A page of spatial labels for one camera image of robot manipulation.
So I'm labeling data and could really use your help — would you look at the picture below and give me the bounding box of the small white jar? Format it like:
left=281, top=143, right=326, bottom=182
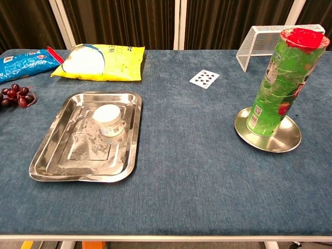
left=92, top=104, right=125, bottom=138

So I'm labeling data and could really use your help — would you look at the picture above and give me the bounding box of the red green can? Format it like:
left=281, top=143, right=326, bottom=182
left=245, top=27, right=330, bottom=138

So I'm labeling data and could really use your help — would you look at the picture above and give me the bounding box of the blue fabric table cover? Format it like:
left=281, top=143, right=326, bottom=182
left=0, top=49, right=332, bottom=237

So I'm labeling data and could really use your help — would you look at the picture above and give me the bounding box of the nine of spades card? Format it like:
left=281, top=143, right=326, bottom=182
left=189, top=69, right=220, bottom=90

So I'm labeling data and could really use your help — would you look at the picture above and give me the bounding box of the yellow snack bag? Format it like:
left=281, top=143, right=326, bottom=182
left=50, top=43, right=146, bottom=82

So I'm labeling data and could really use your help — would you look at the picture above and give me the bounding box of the rectangular stainless steel tray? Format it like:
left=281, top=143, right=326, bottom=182
left=28, top=91, right=143, bottom=183

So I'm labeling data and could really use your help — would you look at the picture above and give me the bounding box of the dark brown pleated curtain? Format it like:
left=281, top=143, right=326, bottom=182
left=184, top=0, right=295, bottom=50
left=0, top=0, right=65, bottom=54
left=62, top=0, right=179, bottom=50
left=300, top=0, right=332, bottom=51

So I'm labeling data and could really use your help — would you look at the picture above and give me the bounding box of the round stainless steel plate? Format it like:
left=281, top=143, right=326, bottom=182
left=233, top=106, right=302, bottom=153

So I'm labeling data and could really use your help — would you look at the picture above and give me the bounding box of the dark red grape bunch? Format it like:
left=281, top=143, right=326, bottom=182
left=0, top=83, right=37, bottom=109

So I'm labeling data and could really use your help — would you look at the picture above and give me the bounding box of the blue snack bag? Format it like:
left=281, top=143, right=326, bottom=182
left=0, top=46, right=65, bottom=84

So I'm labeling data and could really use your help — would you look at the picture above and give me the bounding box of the white partition post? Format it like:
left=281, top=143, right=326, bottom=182
left=284, top=0, right=307, bottom=26
left=173, top=0, right=187, bottom=50
left=48, top=0, right=76, bottom=50

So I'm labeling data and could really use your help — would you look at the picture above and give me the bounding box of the white wire mesh goal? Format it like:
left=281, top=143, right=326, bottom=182
left=236, top=24, right=326, bottom=73

